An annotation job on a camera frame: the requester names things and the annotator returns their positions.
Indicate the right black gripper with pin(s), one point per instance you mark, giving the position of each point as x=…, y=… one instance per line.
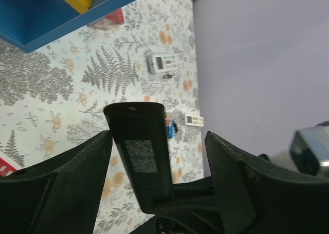
x=192, y=209

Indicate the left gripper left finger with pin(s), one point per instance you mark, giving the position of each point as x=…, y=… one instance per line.
x=59, y=195

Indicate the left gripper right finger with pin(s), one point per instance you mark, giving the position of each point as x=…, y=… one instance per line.
x=256, y=196

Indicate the black remote control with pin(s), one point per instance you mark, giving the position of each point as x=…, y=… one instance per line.
x=140, y=134

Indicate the red and white remote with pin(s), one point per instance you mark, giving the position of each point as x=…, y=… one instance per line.
x=7, y=167

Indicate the white remote with coloured buttons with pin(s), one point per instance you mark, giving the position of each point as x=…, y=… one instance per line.
x=192, y=120

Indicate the black battery near remote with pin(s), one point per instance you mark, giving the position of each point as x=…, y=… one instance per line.
x=167, y=76

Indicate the white air conditioner remote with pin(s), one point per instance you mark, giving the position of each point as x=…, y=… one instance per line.
x=162, y=63

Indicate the floral table mat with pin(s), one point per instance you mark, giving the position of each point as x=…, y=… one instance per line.
x=52, y=99

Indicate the blue wooden shelf unit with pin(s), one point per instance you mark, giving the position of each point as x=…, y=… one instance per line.
x=31, y=24

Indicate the red toothpaste box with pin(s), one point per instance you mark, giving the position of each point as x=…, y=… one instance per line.
x=109, y=21

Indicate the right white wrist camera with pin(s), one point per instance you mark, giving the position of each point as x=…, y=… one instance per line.
x=308, y=152

